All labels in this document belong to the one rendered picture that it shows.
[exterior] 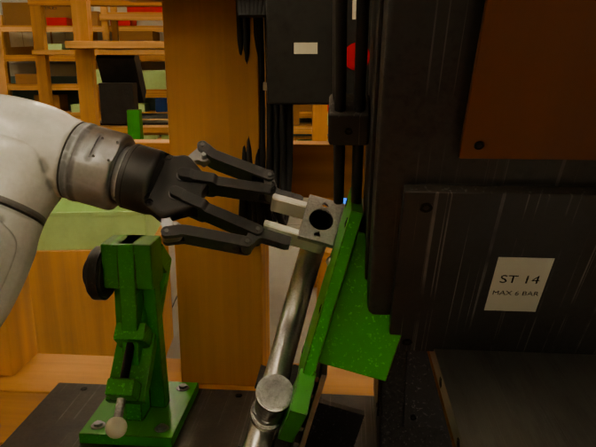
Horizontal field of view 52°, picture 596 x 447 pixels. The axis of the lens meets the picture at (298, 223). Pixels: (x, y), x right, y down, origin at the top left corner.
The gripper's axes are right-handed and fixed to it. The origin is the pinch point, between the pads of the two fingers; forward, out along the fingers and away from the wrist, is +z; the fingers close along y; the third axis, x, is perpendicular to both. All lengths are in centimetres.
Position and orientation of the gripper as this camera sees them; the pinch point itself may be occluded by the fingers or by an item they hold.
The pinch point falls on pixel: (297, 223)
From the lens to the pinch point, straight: 68.8
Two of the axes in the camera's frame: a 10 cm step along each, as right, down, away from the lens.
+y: 2.5, -8.4, 4.8
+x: -1.2, 4.7, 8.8
